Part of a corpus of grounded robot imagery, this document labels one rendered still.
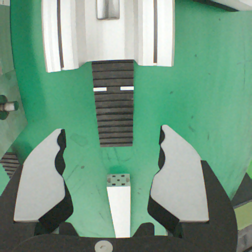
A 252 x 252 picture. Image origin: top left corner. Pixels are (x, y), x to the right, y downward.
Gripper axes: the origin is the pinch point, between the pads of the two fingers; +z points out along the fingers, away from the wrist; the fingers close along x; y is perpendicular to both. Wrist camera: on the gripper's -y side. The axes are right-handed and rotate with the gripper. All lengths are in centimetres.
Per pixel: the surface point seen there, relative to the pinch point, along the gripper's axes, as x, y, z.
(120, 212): 0.0, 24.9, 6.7
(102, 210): -4.4, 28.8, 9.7
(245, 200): 46, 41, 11
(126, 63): 1.6, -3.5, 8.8
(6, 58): -14.1, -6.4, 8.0
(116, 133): 0.0, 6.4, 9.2
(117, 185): -0.2, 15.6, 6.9
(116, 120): 0.2, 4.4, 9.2
